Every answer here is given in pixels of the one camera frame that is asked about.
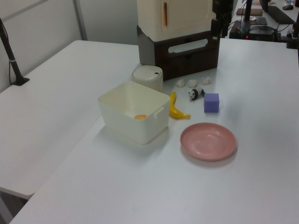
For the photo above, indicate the small orange disc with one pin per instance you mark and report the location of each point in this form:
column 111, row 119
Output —
column 140, row 116

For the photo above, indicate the open cream plastic bin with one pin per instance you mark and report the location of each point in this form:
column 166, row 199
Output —
column 140, row 130

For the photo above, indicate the black table clamp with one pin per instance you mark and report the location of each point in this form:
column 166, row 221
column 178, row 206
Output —
column 293, row 39

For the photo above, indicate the white crumpled ball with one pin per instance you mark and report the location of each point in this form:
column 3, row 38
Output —
column 206, row 80
column 193, row 82
column 180, row 83

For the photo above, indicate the black keyboard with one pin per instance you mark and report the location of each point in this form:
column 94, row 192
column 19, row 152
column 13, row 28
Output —
column 279, row 15

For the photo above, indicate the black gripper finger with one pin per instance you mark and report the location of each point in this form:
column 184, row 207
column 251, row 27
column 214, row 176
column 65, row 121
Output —
column 224, row 25
column 214, row 27

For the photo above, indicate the black electronics box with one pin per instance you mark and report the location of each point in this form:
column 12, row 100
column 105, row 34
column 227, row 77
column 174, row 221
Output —
column 257, row 33

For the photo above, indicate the dark brown drawer box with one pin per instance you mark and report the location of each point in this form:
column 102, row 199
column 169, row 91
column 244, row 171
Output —
column 187, row 64

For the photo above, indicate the purple cube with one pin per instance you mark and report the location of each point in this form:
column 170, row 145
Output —
column 211, row 103

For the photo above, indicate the small cream trash can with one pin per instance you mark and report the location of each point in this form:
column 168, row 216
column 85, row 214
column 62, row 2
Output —
column 147, row 75

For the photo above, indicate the black monitor stand post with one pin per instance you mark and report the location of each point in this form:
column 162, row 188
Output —
column 248, row 10

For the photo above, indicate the black computer mouse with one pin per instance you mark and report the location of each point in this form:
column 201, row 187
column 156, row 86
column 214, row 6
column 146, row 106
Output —
column 287, row 7

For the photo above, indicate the yellow toy banana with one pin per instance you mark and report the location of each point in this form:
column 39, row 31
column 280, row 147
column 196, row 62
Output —
column 174, row 109

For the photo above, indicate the small panda figurine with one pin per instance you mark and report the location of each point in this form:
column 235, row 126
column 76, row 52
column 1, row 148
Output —
column 195, row 93

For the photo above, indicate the pink plate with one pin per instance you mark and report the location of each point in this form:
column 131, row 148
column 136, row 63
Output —
column 208, row 142

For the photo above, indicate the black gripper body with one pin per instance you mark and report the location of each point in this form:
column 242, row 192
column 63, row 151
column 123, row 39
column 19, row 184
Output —
column 222, row 7

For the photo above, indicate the black camera stand pole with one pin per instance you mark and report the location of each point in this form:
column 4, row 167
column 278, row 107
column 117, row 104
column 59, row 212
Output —
column 10, row 56

